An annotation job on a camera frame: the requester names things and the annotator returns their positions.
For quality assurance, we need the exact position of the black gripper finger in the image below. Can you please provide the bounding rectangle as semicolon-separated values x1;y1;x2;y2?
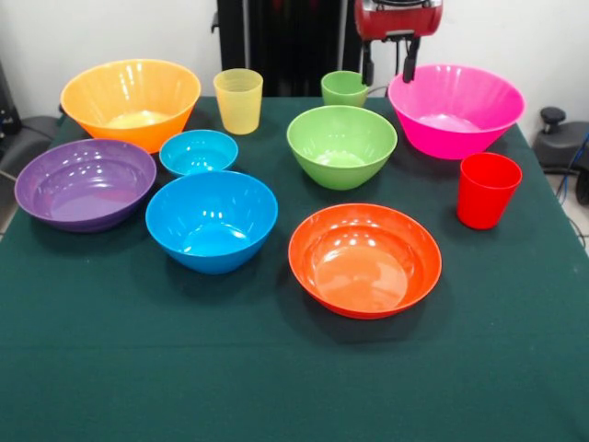
402;37;422;85
362;40;375;87

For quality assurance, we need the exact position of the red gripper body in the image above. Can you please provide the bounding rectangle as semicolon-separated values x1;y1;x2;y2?
353;2;445;45

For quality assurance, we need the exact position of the red-orange plastic bowl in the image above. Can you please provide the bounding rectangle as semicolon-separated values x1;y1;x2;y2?
287;203;443;320

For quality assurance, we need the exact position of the green plastic cup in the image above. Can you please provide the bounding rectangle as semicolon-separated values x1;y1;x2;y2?
320;70;371;109

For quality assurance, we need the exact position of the pink plastic bowl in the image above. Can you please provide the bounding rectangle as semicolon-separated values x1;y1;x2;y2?
387;64;526;161

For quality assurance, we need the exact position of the green plastic bowl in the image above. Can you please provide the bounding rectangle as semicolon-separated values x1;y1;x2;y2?
285;104;398;192

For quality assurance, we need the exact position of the yellow plastic cup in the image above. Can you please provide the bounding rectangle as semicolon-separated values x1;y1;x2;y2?
213;67;264;135

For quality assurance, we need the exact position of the red plastic cup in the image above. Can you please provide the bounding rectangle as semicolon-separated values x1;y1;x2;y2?
456;152;524;231

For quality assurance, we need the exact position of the black chair base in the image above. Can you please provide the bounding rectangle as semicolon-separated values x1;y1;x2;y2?
533;106;589;206

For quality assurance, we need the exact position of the small blue plastic bowl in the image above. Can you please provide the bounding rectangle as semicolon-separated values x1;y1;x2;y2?
158;129;239;179

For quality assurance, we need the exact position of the large blue plastic bowl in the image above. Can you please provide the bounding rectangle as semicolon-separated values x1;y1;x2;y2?
144;169;279;276

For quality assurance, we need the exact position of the orange plastic bowl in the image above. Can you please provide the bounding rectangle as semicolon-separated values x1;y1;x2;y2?
60;58;202;155

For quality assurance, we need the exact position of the purple plastic bowl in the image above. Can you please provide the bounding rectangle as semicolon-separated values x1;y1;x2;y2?
14;138;158;234

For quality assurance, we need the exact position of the dark green tablecloth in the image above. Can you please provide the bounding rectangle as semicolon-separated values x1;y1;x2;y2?
0;95;589;442

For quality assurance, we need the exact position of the grey chair base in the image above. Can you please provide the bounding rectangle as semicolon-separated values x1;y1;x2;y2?
0;114;61;179

